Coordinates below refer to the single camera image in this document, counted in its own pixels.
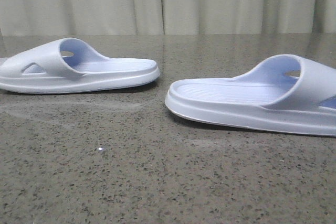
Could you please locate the light blue slipper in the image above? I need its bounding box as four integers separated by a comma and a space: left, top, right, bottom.
1, 38, 160, 94
165, 54, 335, 136

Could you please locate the beige background curtain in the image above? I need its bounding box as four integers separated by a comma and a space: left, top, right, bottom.
1, 0, 335, 36

